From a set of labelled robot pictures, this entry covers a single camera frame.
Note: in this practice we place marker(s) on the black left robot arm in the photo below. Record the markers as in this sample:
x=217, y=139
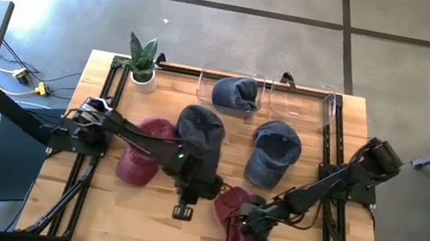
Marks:
x=138, y=136

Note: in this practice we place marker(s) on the black closed laptop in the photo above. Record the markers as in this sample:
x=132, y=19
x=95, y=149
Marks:
x=11, y=174

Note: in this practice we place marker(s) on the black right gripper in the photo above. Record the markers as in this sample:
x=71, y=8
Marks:
x=256, y=226

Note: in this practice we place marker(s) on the black aluminium table frame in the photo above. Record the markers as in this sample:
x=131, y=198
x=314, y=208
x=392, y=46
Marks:
x=179, y=70

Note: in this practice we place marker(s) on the denim blue baseball cap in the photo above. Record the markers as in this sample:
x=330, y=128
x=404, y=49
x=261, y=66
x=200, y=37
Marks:
x=272, y=156

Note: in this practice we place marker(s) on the navy baseball cap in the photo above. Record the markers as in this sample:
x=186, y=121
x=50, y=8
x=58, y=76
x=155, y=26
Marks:
x=235, y=93

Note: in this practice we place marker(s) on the white cup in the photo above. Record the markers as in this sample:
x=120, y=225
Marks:
x=146, y=85

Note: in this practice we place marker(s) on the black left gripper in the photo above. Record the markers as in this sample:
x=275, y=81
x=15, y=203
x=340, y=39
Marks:
x=199, y=186

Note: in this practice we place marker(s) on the clear plastic bin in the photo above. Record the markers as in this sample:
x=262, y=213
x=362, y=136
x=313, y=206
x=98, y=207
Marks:
x=301, y=104
x=205, y=88

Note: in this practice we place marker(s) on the green snake plant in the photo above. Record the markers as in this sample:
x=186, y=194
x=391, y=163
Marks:
x=145, y=54

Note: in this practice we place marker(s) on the red baseball cap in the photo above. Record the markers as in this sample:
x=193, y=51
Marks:
x=137, y=169
x=229, y=206

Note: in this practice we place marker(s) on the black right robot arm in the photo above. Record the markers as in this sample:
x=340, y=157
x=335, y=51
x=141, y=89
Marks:
x=317, y=192

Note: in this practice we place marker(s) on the dark grey-blue baseball cap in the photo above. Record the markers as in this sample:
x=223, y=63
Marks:
x=200, y=129

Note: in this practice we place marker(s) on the black frame clamp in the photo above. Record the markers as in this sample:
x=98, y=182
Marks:
x=288, y=78
x=160, y=59

